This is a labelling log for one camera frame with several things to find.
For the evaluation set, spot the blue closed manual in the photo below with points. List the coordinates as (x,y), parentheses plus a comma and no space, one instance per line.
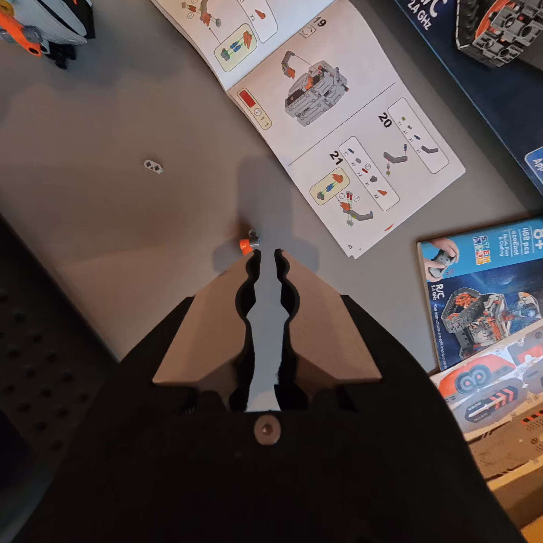
(488,263)

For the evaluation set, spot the grey desk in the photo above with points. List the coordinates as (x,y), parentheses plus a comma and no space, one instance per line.
(127,233)

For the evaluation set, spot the robot sticker sheet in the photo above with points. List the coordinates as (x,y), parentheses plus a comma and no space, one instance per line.
(488,390)

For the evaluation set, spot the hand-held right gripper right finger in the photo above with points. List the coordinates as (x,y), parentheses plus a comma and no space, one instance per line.
(335,339)

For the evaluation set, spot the small white two-hole beam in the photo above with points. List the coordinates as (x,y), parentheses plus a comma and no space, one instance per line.
(153,166)

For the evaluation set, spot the grey toy robot body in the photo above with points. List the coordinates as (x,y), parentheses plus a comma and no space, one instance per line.
(51,21)

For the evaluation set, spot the blue robot kit box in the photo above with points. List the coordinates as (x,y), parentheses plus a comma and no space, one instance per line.
(466,85)

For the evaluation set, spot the orange claw piece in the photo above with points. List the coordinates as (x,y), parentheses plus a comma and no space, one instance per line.
(245,244)

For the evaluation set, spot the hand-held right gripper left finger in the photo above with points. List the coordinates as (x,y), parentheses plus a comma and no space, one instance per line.
(203,339)

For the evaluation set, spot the open instruction booklet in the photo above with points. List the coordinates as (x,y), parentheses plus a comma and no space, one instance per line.
(360,63)

